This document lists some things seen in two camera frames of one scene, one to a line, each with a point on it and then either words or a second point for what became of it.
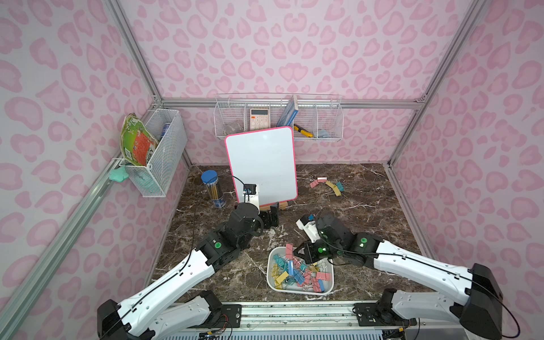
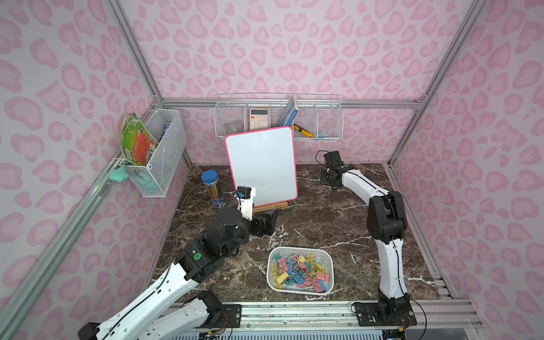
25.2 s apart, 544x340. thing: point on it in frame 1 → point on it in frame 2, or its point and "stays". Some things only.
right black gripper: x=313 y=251 → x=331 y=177
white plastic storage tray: x=288 y=273 stays
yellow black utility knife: x=305 y=132 stays
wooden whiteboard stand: x=281 y=205 stays
